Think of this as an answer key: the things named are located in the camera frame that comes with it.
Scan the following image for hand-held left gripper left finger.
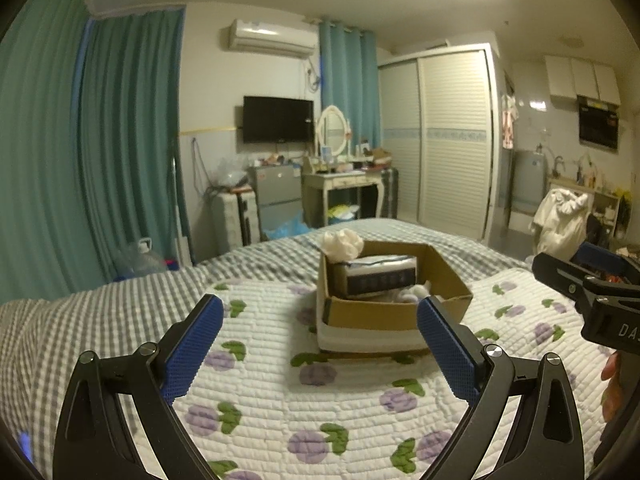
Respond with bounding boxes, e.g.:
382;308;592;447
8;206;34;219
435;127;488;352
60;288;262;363
52;294;224;480

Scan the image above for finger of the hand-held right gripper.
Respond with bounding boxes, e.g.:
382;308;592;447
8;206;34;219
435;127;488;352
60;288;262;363
531;252;593;306
575;241;631;281

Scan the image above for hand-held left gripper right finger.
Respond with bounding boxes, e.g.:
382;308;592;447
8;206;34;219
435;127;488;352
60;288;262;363
416;296;586;480

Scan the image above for white sock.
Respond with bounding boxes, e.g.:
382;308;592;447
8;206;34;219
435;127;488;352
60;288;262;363
392;282;433;306

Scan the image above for cardboard box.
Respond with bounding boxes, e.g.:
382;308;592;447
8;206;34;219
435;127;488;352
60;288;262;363
316;240;474;353

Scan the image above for cream cloth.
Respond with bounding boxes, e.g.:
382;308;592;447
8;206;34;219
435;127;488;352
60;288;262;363
320;229;365;263

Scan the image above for person's right hand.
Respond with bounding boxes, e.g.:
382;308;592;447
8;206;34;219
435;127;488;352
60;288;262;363
601;352;622;423

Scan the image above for dark floral clothing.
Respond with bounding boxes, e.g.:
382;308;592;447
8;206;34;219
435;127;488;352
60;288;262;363
585;212;613;248

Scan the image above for white garment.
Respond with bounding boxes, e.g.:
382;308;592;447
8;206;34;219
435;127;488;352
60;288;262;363
530;187;591;256

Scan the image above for kitchen shelf with bottles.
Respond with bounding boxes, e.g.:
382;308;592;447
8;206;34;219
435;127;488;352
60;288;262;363
547;175;626;241

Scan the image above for grey appliance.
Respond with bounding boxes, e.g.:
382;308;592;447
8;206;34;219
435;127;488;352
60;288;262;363
512;149;548;216

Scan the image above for clear water jug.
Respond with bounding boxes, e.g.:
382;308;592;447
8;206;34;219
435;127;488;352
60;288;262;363
112;237;168;278

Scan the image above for white quilted floral blanket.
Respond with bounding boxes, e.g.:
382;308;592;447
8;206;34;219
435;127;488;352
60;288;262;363
100;270;616;480

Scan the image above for black range hood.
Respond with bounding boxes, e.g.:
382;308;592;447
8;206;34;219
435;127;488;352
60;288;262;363
577;95;621;151

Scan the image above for white suitcase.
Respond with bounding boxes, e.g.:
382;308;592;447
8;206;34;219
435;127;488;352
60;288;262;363
212;191;261;248

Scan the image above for white mop pole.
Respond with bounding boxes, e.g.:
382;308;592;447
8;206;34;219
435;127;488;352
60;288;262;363
170;155;188;261

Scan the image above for blue plastic bag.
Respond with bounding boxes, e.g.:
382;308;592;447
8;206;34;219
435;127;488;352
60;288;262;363
264;212;313;241

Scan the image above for pink hanging clothes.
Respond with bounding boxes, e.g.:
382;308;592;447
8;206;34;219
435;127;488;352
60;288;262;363
501;95;520;151

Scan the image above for grey suitcase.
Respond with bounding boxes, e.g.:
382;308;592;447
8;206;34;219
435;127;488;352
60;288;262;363
377;167;401;218

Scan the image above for silver small fridge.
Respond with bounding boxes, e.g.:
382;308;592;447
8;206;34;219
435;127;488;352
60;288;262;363
248;165;305;233

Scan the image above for yellow bag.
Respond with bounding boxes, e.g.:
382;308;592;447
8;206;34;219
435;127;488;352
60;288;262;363
327;204;361;223

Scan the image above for clear plastic bag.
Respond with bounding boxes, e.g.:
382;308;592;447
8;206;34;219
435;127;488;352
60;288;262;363
215;157;251;191

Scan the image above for white slatted wardrobe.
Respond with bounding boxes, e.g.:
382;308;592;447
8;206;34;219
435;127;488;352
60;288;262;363
376;45;503;246

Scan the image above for white dressing table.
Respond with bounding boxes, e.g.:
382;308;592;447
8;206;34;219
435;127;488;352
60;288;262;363
301;169;388;228

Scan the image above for teal curtain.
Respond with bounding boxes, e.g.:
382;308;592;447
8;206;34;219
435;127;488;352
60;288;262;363
0;0;96;306
77;6;187;286

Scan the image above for white oval vanity mirror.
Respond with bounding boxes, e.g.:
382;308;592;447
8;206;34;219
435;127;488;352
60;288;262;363
315;105;353;158

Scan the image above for light blue curtain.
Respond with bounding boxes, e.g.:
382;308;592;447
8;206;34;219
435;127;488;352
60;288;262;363
318;19;383;153

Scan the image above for white air conditioner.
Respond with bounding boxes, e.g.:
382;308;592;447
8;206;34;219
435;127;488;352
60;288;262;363
229;18;317;58

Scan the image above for white wall cabinets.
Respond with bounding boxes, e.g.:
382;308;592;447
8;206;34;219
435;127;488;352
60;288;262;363
544;55;621;106

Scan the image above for black wall television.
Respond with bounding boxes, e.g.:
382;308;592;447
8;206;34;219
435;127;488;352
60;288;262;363
242;95;315;144

